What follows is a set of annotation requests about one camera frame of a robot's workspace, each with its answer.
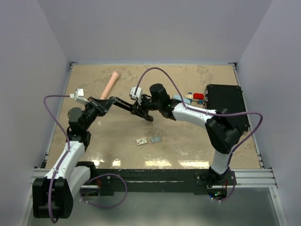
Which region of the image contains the grey staple box sleeve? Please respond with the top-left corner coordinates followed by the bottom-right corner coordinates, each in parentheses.
top-left (136, 137), bottom-right (148, 145)

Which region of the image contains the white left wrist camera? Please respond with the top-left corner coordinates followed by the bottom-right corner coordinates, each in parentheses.
top-left (69, 89), bottom-right (88, 105)

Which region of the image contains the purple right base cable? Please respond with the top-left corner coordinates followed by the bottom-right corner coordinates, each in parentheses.
top-left (210, 167), bottom-right (238, 203)

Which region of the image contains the staple tray with staples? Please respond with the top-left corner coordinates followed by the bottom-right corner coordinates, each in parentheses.
top-left (150, 136), bottom-right (162, 143)

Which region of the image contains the black stapler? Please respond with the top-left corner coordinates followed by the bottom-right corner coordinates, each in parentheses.
top-left (110, 97), bottom-right (153, 122)

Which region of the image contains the aluminium frame rail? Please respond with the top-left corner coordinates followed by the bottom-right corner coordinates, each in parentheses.
top-left (233, 169), bottom-right (277, 188)

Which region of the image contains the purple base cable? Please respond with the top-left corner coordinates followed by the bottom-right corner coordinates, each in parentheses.
top-left (79, 173), bottom-right (128, 209)
top-left (210, 167), bottom-right (238, 203)

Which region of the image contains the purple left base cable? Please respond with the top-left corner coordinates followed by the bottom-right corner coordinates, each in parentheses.
top-left (79, 173), bottom-right (128, 209)

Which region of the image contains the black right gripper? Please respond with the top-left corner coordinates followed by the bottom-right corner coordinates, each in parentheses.
top-left (131, 94), bottom-right (162, 118)

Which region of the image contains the pink toy microphone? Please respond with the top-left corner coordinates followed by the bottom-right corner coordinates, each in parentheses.
top-left (100, 71), bottom-right (119, 100)

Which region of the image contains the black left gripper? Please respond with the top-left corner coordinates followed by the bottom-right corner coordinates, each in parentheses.
top-left (82, 97), bottom-right (115, 130)

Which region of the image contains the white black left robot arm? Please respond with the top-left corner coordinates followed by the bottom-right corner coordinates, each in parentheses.
top-left (32, 97), bottom-right (115, 223)

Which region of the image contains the black hard case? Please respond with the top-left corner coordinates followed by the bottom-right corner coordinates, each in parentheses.
top-left (205, 84), bottom-right (250, 133)

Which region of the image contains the light blue small stapler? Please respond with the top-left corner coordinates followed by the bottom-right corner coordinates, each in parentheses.
top-left (173, 95), bottom-right (192, 105)

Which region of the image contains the red toy block car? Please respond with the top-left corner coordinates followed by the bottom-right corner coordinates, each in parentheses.
top-left (185, 92), bottom-right (204, 105)

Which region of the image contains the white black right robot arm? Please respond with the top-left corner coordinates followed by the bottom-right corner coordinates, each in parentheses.
top-left (129, 83), bottom-right (242, 185)

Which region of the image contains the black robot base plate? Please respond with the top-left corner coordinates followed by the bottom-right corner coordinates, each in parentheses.
top-left (84, 169), bottom-right (237, 197)

